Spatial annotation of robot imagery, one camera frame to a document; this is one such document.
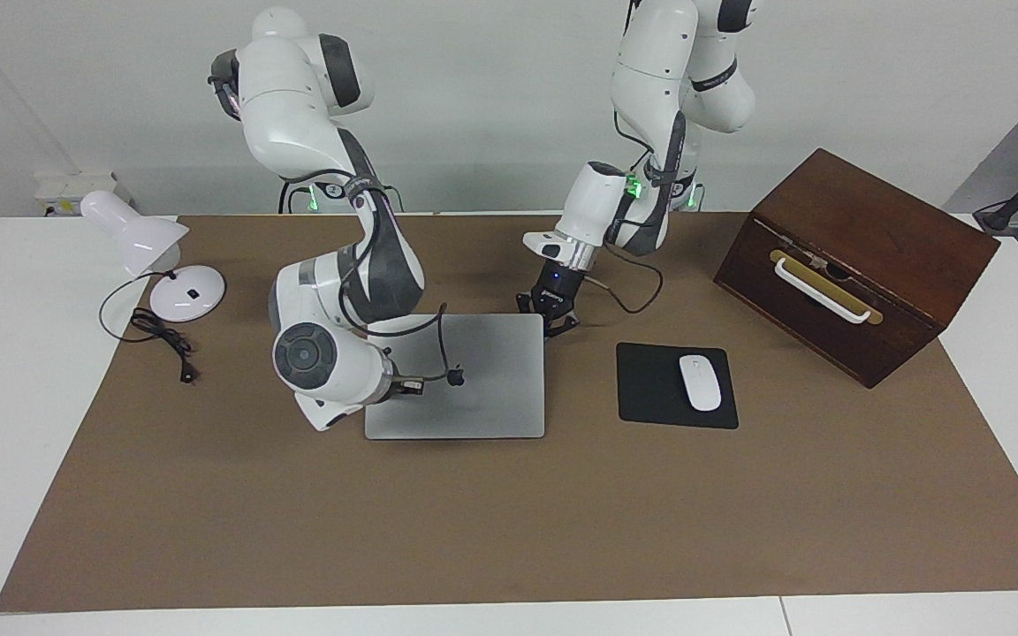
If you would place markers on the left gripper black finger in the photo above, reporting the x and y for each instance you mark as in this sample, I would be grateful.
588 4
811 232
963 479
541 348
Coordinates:
528 305
565 322

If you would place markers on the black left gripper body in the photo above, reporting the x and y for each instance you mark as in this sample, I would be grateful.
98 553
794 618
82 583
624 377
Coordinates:
558 287

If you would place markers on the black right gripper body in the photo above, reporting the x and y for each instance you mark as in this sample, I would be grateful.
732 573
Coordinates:
407 387

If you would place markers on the grey laptop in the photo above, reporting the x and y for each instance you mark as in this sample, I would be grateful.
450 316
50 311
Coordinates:
491 406

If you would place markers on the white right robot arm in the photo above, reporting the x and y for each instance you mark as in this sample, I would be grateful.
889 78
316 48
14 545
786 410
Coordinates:
297 115

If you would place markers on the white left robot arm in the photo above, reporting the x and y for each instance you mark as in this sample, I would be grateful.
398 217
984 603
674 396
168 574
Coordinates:
650 62

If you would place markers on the black mouse pad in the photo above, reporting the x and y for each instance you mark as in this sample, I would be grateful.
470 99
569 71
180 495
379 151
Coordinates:
650 389

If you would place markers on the white computer mouse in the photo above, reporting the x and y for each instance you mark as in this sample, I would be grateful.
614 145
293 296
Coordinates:
700 382

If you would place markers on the brown table mat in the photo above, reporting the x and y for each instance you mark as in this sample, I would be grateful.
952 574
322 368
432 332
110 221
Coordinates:
562 530

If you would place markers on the white desk lamp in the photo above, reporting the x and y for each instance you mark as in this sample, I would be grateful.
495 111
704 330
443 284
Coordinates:
133 230

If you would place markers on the dark wooden box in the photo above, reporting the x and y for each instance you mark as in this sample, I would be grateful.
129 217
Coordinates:
871 212

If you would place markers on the white power strip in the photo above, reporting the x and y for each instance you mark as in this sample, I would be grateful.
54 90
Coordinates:
76 190

